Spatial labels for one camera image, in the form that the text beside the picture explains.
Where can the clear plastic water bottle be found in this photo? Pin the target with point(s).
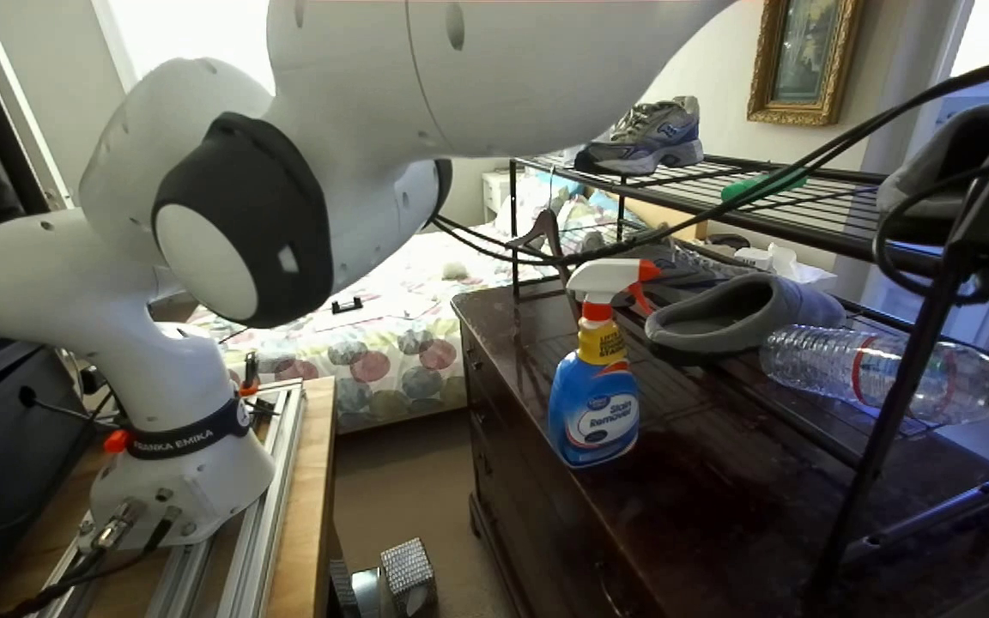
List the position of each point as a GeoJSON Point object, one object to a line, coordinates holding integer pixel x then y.
{"type": "Point", "coordinates": [873, 370]}

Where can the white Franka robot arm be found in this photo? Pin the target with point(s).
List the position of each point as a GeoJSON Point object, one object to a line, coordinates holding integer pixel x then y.
{"type": "Point", "coordinates": [404, 70]}

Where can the black metal shelf rack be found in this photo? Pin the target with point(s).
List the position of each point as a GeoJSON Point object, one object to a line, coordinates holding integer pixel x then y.
{"type": "Point", "coordinates": [906, 399]}

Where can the small green bottle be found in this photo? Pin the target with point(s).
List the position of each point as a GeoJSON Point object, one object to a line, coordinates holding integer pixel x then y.
{"type": "Point", "coordinates": [765, 191]}

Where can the blue spray cleaner bottle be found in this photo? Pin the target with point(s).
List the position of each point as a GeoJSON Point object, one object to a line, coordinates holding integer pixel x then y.
{"type": "Point", "coordinates": [592, 412]}

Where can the grey slipper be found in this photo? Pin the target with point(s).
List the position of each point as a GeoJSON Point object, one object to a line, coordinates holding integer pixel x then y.
{"type": "Point", "coordinates": [952, 148]}
{"type": "Point", "coordinates": [736, 312]}

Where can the grey blue running sneaker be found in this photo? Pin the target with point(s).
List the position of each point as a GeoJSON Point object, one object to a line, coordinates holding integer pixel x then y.
{"type": "Point", "coordinates": [650, 136]}
{"type": "Point", "coordinates": [789, 264]}

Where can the gold framed picture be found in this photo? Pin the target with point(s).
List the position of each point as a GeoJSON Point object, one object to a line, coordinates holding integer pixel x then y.
{"type": "Point", "coordinates": [805, 56]}

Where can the dark wooden dresser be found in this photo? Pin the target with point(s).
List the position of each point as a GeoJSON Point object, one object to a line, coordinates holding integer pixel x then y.
{"type": "Point", "coordinates": [679, 502]}

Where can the bed with floral quilt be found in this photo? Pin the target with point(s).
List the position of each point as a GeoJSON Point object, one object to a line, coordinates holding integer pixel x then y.
{"type": "Point", "coordinates": [394, 355]}

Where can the grey metal floor block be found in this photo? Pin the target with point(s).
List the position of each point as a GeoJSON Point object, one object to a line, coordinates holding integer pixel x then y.
{"type": "Point", "coordinates": [404, 571]}

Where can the light wooden robot table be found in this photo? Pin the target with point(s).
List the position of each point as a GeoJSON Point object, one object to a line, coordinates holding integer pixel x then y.
{"type": "Point", "coordinates": [309, 493]}

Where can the black box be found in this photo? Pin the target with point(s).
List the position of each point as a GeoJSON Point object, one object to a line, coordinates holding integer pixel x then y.
{"type": "Point", "coordinates": [0, 457]}

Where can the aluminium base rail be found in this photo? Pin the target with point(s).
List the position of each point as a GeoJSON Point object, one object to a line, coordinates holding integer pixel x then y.
{"type": "Point", "coordinates": [254, 515]}

